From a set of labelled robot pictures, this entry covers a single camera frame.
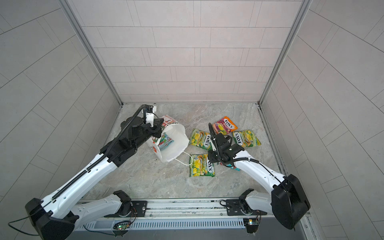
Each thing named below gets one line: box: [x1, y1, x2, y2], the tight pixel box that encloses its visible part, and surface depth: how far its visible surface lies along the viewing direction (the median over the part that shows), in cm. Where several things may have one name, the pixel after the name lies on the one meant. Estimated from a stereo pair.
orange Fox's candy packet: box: [213, 116, 239, 135], surface depth 102 cm
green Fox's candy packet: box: [189, 129, 213, 151], surface depth 96 cm
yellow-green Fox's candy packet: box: [232, 129, 262, 148], surface depth 95 cm
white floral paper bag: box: [146, 115, 190, 163], surface depth 86 cm
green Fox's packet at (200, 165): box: [189, 154, 216, 178], surface depth 84 cm
